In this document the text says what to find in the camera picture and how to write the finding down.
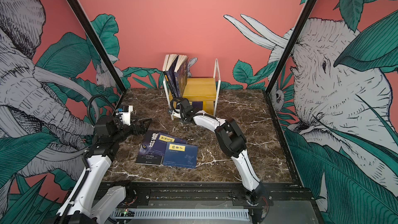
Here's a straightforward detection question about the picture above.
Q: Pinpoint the black left frame post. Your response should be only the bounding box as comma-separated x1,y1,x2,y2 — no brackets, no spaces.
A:
67,0,127,93

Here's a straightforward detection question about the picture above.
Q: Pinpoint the black frame post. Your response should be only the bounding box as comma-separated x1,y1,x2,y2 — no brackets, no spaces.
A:
265,0,317,95
67,0,127,93

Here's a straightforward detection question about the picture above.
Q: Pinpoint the white frame wooden bookshelf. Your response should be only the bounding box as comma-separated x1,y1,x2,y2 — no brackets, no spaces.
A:
162,58,221,115

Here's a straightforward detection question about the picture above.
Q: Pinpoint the white slotted cable duct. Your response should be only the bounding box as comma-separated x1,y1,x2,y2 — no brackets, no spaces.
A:
110,208,250,221

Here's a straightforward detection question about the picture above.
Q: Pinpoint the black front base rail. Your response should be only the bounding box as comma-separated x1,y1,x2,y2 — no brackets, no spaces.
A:
94,180,324,224

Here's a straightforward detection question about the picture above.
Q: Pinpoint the dark purple book white strip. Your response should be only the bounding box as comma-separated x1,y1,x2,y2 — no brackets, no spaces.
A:
135,130,163,166

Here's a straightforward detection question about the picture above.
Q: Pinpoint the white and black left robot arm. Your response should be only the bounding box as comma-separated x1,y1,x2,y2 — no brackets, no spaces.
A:
52,116,152,224

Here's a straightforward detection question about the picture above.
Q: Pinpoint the yellow cartoon cover book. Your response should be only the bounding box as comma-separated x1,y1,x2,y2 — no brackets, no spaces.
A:
203,101,214,115

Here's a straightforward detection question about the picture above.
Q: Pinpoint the navy book with yellow label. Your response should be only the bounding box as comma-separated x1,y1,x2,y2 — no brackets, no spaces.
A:
151,133,187,156

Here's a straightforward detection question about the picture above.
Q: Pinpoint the black right frame post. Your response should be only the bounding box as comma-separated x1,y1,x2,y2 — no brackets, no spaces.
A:
265,0,317,95

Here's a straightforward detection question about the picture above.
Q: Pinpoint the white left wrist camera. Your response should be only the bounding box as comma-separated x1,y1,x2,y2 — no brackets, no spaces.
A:
116,105,133,125

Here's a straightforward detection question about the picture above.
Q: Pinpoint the purple book with old man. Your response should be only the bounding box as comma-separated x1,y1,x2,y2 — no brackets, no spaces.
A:
164,54,179,97

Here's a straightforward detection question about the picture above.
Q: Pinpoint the dark brown standing book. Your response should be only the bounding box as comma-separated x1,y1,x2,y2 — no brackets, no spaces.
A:
163,54,178,98

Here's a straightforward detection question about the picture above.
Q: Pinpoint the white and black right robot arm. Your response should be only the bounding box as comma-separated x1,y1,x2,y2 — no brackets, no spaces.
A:
170,97,272,205

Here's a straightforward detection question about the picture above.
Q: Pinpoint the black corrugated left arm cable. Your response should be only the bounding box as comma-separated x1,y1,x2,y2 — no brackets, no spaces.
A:
86,94,117,125

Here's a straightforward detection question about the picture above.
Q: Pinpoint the blue book with yellow label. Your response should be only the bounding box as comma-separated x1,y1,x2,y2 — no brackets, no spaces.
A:
162,143,198,169

